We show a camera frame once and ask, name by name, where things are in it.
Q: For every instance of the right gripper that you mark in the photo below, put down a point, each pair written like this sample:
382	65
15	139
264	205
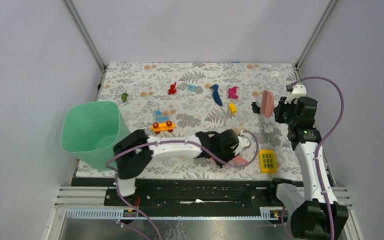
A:
281	106

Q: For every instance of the red paper scrap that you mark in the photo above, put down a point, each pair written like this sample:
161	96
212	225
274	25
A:
172	90

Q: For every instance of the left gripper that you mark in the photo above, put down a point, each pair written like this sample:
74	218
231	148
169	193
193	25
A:
231	154

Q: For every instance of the green paper scrap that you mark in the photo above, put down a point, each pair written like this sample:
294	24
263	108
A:
124	97

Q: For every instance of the pink brush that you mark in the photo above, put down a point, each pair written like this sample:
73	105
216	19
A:
267	104

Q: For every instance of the pink dustpan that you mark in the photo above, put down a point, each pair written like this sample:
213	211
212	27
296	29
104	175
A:
238	160

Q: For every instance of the toy block car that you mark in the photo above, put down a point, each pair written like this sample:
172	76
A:
162	123

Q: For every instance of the green trash bin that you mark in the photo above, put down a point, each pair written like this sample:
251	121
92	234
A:
91	130

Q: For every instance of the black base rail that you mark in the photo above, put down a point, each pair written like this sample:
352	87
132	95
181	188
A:
198	198

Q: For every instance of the small yellow block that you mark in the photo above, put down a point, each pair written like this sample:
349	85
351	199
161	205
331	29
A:
232	108

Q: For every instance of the yellow grid block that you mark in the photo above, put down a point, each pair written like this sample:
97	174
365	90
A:
267	161

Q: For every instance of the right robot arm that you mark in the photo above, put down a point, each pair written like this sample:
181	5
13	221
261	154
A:
316	215

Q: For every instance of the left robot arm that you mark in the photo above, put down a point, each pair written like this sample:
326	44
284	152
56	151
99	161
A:
133	153

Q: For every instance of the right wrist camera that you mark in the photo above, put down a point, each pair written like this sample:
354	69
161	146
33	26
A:
296	91

